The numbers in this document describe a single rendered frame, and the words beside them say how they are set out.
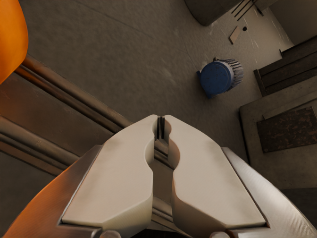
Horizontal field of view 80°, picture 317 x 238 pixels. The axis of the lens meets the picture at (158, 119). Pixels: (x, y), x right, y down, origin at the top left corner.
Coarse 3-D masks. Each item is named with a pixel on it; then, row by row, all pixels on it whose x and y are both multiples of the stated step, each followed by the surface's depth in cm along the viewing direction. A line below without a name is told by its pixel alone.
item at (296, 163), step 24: (288, 96) 192; (312, 96) 175; (264, 120) 202; (288, 120) 185; (312, 120) 171; (264, 144) 196; (288, 144) 180; (312, 144) 168; (264, 168) 191; (288, 168) 176; (312, 168) 163
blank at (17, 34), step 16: (0, 0) 11; (16, 0) 12; (0, 16) 11; (16, 16) 12; (0, 32) 11; (16, 32) 13; (0, 48) 12; (16, 48) 13; (0, 64) 13; (16, 64) 15; (0, 80) 14
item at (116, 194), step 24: (144, 120) 11; (120, 144) 9; (144, 144) 9; (96, 168) 8; (120, 168) 8; (144, 168) 8; (96, 192) 7; (120, 192) 7; (144, 192) 7; (72, 216) 6; (96, 216) 6; (120, 216) 6; (144, 216) 7
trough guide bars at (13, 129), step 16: (32, 64) 17; (32, 80) 19; (48, 80) 18; (64, 80) 18; (64, 96) 20; (80, 96) 19; (80, 112) 21; (96, 112) 22; (112, 112) 20; (0, 128) 14; (16, 128) 15; (112, 128) 22; (16, 144) 16; (32, 144) 15; (48, 144) 16; (160, 144) 23; (48, 160) 17; (64, 160) 16; (160, 160) 25; (160, 208) 20
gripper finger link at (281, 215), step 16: (240, 160) 8; (240, 176) 8; (256, 176) 8; (256, 192) 7; (272, 192) 7; (272, 208) 6; (288, 208) 6; (272, 224) 6; (288, 224) 6; (304, 224) 6
